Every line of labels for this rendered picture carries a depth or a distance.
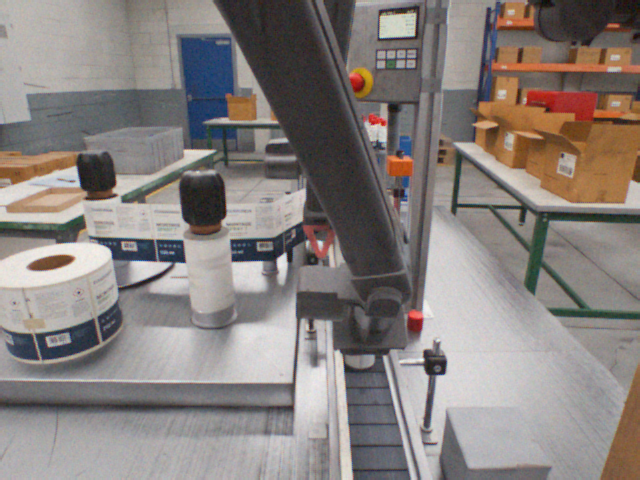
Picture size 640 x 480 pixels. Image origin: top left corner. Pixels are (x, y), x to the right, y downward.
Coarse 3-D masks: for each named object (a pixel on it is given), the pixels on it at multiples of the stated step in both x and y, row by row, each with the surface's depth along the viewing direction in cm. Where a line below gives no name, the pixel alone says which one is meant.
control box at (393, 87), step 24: (384, 0) 80; (408, 0) 77; (360, 24) 84; (360, 48) 85; (384, 48) 82; (360, 72) 86; (384, 72) 84; (408, 72) 81; (360, 96) 88; (384, 96) 85; (408, 96) 82
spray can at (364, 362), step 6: (348, 360) 71; (354, 360) 70; (360, 360) 70; (366, 360) 70; (372, 360) 71; (348, 366) 71; (354, 366) 70; (360, 366) 70; (366, 366) 70; (372, 366) 71
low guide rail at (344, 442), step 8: (336, 352) 70; (336, 360) 68; (336, 368) 66; (336, 376) 64; (336, 384) 63; (344, 384) 62; (336, 392) 63; (344, 392) 61; (344, 400) 59; (344, 408) 58; (344, 416) 56; (344, 424) 55; (344, 432) 54; (344, 440) 52; (344, 448) 51; (344, 456) 50; (344, 464) 49; (344, 472) 48
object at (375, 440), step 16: (384, 368) 71; (352, 384) 67; (368, 384) 67; (384, 384) 67; (352, 400) 64; (368, 400) 64; (384, 400) 64; (352, 416) 61; (368, 416) 61; (384, 416) 61; (352, 432) 58; (368, 432) 58; (384, 432) 58; (352, 448) 56; (368, 448) 55; (384, 448) 55; (400, 448) 55; (352, 464) 53; (368, 464) 53; (384, 464) 53; (400, 464) 53
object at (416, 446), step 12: (396, 360) 60; (396, 372) 57; (396, 384) 55; (408, 396) 53; (408, 408) 51; (408, 420) 49; (408, 432) 48; (420, 444) 46; (420, 456) 44; (420, 468) 43
